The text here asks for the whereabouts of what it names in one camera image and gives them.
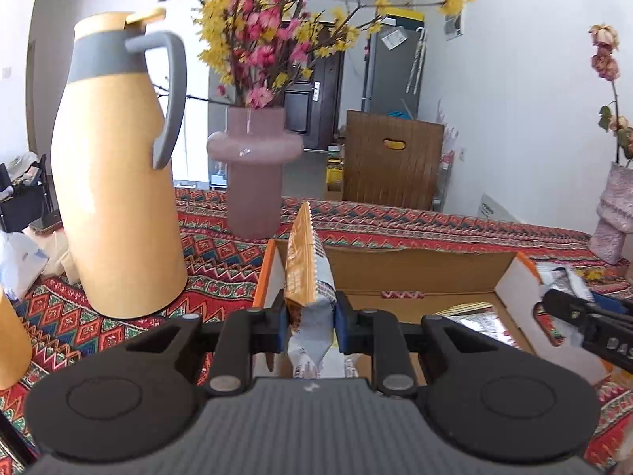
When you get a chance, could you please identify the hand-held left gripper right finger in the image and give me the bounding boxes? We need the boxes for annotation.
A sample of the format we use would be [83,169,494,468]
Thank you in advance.
[334,294,532,399]

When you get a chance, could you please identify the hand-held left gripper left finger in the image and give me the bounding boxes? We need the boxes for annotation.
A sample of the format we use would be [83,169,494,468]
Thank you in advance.
[126,306,290,397]

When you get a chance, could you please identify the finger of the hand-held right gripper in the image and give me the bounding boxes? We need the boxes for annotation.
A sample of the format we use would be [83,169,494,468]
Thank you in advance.
[592,293,633,316]
[540,288,603,331]

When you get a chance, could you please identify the black and white snack packet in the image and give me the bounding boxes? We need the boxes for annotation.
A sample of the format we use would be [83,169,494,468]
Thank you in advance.
[536,264,594,302]

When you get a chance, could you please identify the orange snack packet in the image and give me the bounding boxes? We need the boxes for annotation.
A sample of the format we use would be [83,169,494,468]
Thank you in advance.
[283,200,337,379]

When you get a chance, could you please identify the red cardboard box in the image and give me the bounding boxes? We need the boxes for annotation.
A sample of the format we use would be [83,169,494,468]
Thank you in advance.
[252,237,614,391]

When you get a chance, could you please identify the patterned red tablecloth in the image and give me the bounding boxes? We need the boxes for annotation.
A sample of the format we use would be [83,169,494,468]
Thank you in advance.
[0,185,633,475]

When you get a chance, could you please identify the textured pink vase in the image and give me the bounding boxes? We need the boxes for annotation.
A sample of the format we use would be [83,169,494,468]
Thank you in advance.
[588,161,633,265]

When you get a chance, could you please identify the large white printed snack packet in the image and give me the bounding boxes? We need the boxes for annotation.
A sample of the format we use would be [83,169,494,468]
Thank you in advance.
[435,304,517,350]

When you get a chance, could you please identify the white flat carton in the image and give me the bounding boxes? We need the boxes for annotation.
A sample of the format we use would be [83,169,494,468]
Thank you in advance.
[477,193,525,223]

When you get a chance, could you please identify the smooth pink glass vase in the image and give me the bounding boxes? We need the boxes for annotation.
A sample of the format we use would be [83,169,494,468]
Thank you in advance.
[206,106,304,241]

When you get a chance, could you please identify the wooden chair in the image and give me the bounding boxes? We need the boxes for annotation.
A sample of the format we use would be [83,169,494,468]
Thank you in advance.
[341,110,445,211]

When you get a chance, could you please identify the dark door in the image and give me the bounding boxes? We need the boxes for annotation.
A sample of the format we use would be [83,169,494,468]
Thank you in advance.
[282,22,344,152]

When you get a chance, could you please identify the pale pink dried grass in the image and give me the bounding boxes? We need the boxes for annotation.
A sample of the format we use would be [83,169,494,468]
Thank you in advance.
[435,99,456,149]

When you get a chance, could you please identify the yellow thermos jug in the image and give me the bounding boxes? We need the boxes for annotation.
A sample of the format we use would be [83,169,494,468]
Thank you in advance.
[51,7,189,320]

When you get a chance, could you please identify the cream cloth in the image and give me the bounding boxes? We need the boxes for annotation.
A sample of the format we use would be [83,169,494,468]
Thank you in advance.
[37,230,80,283]

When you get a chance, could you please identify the dried rose bouquet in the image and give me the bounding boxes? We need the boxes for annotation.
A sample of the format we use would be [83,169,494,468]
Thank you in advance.
[588,24,633,169]

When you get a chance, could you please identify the grey refrigerator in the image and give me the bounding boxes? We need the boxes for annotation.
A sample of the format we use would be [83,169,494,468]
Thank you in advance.
[361,22,426,120]

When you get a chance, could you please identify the white plastic bag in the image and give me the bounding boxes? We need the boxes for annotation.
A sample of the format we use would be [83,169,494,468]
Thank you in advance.
[0,230,50,302]

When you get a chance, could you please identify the yellow ceramic mug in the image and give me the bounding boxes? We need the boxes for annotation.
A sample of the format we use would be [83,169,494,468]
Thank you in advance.
[0,287,33,391]

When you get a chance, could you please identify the white umbrella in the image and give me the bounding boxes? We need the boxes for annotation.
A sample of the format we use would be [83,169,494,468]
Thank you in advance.
[406,27,427,95]

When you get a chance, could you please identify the pink and yellow flower branches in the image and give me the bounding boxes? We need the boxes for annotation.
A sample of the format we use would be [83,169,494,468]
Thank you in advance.
[158,0,478,110]

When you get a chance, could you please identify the yellow box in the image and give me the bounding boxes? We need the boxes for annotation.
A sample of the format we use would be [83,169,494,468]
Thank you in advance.
[383,9,425,25]

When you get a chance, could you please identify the dark metal frame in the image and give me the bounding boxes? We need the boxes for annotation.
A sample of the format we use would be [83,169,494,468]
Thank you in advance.
[0,153,63,233]

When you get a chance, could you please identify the wall panel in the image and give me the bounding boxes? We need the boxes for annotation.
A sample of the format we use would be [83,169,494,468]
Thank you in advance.
[444,7,464,41]

